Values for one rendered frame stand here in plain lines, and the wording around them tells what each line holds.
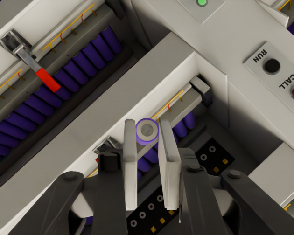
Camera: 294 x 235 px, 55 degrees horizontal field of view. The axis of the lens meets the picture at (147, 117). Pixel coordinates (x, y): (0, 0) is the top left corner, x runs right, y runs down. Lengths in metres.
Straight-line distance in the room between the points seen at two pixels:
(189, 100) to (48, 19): 0.22
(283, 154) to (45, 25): 0.35
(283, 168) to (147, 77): 0.19
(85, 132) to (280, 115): 0.23
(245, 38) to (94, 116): 0.20
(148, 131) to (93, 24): 0.28
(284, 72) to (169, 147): 0.23
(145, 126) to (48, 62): 0.28
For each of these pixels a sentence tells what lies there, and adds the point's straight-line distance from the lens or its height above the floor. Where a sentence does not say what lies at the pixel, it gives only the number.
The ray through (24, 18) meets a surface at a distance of 0.42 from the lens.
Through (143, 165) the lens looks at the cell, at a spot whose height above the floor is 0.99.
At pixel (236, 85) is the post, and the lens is 0.35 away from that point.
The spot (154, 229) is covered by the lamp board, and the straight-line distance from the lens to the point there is 0.50.
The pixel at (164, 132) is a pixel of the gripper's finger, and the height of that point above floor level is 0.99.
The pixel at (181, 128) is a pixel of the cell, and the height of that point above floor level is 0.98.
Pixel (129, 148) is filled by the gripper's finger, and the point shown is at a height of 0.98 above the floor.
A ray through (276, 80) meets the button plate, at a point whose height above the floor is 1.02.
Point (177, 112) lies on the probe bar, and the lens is 0.38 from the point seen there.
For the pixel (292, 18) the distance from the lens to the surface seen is 0.48.
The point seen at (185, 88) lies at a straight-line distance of 0.39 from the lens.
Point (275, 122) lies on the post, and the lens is 0.35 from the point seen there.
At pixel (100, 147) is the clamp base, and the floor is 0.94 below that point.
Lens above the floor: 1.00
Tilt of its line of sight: 8 degrees down
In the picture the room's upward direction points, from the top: 137 degrees clockwise
